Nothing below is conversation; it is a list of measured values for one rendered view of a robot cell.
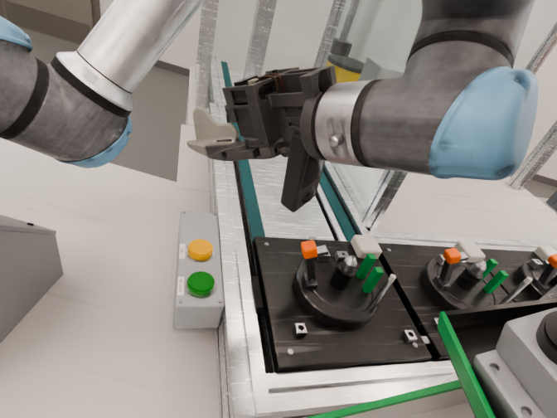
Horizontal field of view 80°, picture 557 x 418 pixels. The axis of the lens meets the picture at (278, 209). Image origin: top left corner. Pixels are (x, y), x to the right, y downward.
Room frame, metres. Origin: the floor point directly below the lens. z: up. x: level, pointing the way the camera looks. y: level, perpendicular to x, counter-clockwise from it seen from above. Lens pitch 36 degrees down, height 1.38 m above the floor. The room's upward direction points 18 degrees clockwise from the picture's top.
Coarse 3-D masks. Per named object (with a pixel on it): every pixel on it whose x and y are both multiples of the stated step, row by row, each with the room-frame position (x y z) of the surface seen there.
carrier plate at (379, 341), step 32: (256, 256) 0.41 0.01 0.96; (288, 256) 0.43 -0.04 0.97; (288, 288) 0.36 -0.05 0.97; (288, 320) 0.30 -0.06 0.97; (384, 320) 0.36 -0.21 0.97; (288, 352) 0.25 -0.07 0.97; (320, 352) 0.27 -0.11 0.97; (352, 352) 0.28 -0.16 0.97; (384, 352) 0.30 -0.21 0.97; (416, 352) 0.32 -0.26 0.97
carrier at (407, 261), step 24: (384, 264) 0.50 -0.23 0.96; (408, 264) 0.51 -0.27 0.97; (432, 264) 0.51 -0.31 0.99; (456, 264) 0.52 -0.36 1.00; (480, 264) 0.48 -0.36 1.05; (408, 288) 0.44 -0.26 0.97; (432, 288) 0.45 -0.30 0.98; (456, 288) 0.46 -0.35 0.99; (480, 288) 0.48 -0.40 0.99; (408, 312) 0.40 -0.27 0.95; (432, 312) 0.41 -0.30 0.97; (432, 336) 0.36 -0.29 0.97
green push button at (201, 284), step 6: (192, 276) 0.32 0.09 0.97; (198, 276) 0.32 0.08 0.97; (204, 276) 0.33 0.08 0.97; (210, 276) 0.33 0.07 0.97; (192, 282) 0.31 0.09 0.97; (198, 282) 0.31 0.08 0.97; (204, 282) 0.32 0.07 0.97; (210, 282) 0.32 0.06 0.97; (192, 288) 0.30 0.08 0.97; (198, 288) 0.31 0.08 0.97; (204, 288) 0.31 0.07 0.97; (210, 288) 0.31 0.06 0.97; (198, 294) 0.30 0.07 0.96; (204, 294) 0.30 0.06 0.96
